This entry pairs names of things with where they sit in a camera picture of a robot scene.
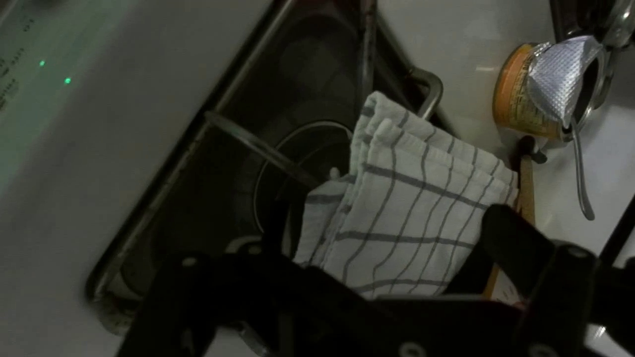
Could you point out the white gas stove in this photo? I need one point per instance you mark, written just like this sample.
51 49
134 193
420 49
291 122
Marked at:
132 132

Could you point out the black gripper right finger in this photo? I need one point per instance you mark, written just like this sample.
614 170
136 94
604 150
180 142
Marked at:
557 291

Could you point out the metal spoon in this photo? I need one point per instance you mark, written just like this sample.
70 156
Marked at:
582 191

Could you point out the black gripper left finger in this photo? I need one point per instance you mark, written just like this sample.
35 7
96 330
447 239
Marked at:
172 298

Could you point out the orange cup with foil lid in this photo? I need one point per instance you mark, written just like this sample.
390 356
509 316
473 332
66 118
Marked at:
523 100

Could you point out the white grey checkered towel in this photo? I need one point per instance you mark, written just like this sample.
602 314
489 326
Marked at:
410 211

